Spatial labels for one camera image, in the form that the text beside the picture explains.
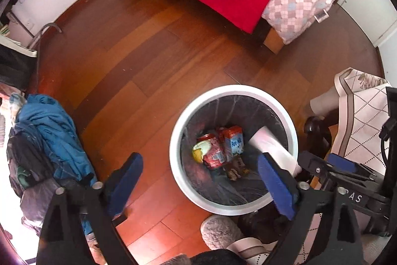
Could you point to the printed white tablecloth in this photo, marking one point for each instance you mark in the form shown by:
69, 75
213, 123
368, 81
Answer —
363, 116

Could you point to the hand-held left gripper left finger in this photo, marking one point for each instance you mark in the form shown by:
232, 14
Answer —
124, 187

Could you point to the white round waste bin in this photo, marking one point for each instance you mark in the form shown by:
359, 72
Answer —
175, 144

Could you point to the dark clothes pile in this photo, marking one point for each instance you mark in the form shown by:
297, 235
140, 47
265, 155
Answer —
28, 159

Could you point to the orange snack bag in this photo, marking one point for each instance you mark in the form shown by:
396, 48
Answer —
234, 173

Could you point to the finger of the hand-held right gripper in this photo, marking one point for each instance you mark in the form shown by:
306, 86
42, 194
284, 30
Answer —
344, 164
316, 165

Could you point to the small red wrapper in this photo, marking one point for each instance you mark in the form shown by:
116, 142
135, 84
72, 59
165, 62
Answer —
220, 133

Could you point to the grey metal tube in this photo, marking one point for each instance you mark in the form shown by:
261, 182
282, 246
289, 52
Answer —
46, 27

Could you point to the white door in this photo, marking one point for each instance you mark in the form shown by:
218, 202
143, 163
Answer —
372, 10

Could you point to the black bag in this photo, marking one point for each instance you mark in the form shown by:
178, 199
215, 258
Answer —
15, 66

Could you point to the brown sachet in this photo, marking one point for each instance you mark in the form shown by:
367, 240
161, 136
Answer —
238, 162

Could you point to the crushed red can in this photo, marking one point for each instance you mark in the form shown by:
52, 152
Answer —
214, 153

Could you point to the grey fluffy slipper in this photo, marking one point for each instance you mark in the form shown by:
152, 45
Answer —
220, 230

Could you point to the blue jacket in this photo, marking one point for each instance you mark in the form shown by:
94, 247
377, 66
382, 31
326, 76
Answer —
52, 128

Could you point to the red and blue carton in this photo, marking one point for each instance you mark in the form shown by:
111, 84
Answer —
233, 142

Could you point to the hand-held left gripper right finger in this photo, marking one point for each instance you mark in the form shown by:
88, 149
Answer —
279, 187

